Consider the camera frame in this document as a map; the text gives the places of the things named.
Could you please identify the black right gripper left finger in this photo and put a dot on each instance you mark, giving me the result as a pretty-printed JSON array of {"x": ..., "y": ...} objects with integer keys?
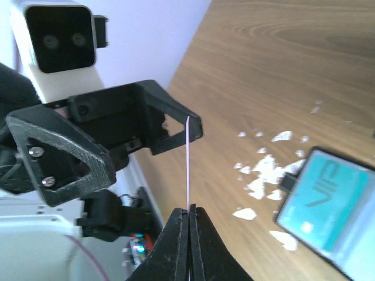
[{"x": 169, "y": 258}]

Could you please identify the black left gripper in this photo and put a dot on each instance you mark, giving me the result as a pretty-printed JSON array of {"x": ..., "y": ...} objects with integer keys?
[{"x": 64, "y": 162}]

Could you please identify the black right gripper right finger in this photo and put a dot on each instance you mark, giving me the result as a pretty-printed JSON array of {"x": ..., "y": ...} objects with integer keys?
[{"x": 209, "y": 258}]

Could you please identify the red white credit card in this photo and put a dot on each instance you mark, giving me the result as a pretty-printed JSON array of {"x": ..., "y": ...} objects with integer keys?
[{"x": 188, "y": 164}]

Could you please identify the teal white credit card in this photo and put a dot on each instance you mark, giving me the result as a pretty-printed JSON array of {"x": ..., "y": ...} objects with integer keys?
[{"x": 326, "y": 193}]

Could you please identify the black leather card holder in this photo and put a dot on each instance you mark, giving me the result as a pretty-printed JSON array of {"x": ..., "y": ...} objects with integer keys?
[{"x": 353, "y": 253}]

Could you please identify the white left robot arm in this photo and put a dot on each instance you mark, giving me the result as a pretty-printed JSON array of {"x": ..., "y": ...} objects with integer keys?
[{"x": 74, "y": 202}]

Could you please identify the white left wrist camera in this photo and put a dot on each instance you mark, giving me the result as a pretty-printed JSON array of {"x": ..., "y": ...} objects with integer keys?
[{"x": 57, "y": 42}]

